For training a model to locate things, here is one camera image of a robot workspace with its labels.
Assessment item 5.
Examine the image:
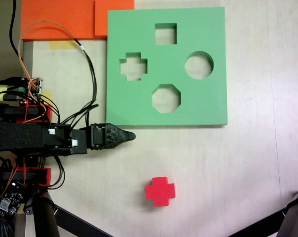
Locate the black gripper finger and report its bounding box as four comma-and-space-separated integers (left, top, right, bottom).
105, 122, 137, 150

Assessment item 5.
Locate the red cross columnar block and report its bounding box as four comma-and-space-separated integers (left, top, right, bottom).
145, 176, 177, 208

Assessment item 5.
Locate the red table clamp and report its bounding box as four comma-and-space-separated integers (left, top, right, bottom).
0, 166, 52, 187
15, 103, 53, 124

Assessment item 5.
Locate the black tripod brace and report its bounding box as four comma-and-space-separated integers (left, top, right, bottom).
227, 209, 288, 237
52, 204, 113, 237

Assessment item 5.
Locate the green shape sorting board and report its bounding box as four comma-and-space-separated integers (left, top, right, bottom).
105, 6, 229, 129

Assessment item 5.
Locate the black tripod leg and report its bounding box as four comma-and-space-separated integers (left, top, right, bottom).
276, 185, 298, 237
33, 194, 60, 237

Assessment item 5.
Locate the yellow tape piece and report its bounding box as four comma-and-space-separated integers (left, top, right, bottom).
48, 40, 77, 50

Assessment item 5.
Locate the black circuit board with capacitors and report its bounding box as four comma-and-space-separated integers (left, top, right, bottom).
0, 182, 24, 219

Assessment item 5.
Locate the thin black wire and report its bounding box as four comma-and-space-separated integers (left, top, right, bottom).
44, 154, 66, 190
61, 38, 100, 129

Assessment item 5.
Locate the small circuit board with wires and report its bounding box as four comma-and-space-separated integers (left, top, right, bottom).
20, 77, 44, 98

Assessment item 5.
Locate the black USB cable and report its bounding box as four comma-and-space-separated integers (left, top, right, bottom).
0, 77, 23, 86

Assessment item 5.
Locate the thin orange wire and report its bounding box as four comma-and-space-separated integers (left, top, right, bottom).
17, 20, 78, 122

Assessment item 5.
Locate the blue white braided cable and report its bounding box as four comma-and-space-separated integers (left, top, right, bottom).
0, 219, 15, 237

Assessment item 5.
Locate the black power cable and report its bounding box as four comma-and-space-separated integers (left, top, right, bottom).
9, 0, 24, 58

